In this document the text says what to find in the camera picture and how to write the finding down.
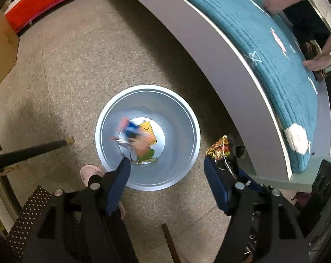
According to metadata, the white bed platform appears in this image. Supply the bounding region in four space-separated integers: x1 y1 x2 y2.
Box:
111 0 331 181

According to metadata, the silver metal bin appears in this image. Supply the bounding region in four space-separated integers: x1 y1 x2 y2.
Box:
95 85 201 191

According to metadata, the pink slipper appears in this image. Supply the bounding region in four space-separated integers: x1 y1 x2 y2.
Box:
80 165 126 220

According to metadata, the shiny multicoloured foil wrapper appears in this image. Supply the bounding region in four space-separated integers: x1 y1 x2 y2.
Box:
206 135 237 176

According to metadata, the teal quilted mat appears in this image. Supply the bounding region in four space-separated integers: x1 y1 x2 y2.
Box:
155 0 319 174

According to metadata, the brown wooden stick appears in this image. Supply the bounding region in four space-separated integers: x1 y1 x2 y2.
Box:
161 223 182 263

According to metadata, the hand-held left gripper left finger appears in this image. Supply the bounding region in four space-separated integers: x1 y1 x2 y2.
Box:
21 157 144 263

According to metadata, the yellow orange snack packet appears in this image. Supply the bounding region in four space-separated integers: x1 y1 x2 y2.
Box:
133 119 159 163

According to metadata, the black stick with wooden tip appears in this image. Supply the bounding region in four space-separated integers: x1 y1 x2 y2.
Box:
0 138 75 167

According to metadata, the brown cardboard box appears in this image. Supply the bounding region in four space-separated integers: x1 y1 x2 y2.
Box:
0 11 20 98

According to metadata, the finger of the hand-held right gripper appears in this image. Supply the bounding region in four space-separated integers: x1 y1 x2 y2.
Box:
226 135 265 192

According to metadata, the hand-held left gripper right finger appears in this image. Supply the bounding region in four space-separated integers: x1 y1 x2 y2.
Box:
204 156 311 263

